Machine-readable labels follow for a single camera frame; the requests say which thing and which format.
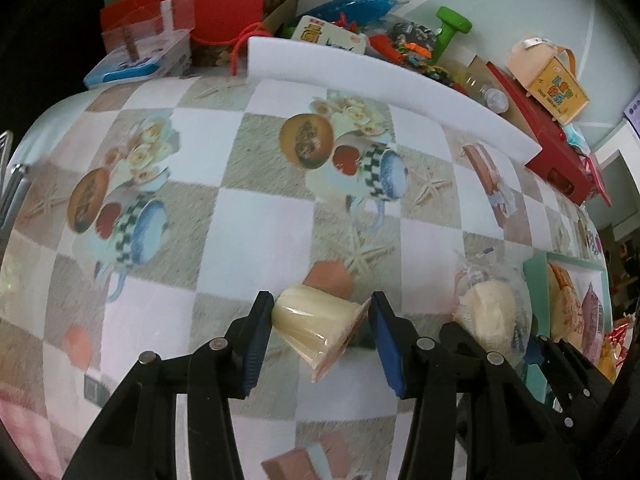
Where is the red peanut snack bag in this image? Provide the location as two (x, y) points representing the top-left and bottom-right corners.
(602, 315), (634, 362)

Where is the beige swiss roll packet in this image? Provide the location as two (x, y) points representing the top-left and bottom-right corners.
(547, 263), (585, 351)

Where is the round bun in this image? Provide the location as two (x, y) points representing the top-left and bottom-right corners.
(452, 247), (533, 366)

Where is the yellow cake packet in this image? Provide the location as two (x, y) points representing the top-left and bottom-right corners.
(597, 339), (617, 382)

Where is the pink snack packet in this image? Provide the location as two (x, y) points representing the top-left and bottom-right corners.
(582, 284), (604, 365)

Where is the teal rimmed white tray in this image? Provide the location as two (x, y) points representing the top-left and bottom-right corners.
(522, 250), (614, 403)

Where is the red patterned pouch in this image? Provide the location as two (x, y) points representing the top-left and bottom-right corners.
(582, 155), (612, 207)

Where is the large red gift box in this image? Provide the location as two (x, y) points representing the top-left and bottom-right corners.
(486, 62), (598, 205)

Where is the white shelf unit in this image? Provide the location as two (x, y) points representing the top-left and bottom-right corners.
(587, 119), (639, 229)

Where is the wet wipes pack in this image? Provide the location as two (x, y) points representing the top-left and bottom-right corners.
(562, 122), (591, 156)

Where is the clear bottle white cap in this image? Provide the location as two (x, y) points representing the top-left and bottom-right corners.
(460, 73), (510, 115)

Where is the smartphone on stand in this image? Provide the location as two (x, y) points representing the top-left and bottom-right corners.
(0, 130), (30, 233)

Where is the toy pile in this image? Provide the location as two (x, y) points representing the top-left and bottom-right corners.
(366, 21), (449, 84)

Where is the cardboard toy box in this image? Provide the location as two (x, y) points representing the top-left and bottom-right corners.
(270, 10), (513, 136)

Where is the green dumbbell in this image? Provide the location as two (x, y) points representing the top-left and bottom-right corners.
(432, 6), (472, 62)

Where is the card game box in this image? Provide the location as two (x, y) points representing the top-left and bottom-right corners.
(291, 15), (368, 54)

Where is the blue water bottle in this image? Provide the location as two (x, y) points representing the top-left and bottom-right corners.
(306, 0), (409, 26)

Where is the clear plastic box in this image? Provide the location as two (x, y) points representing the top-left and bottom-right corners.
(84, 0), (195, 89)

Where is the red box stack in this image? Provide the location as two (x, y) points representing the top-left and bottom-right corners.
(101, 0), (297, 48)

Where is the yellow wooden handle box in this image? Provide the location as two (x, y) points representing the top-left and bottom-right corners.
(506, 36), (590, 126)

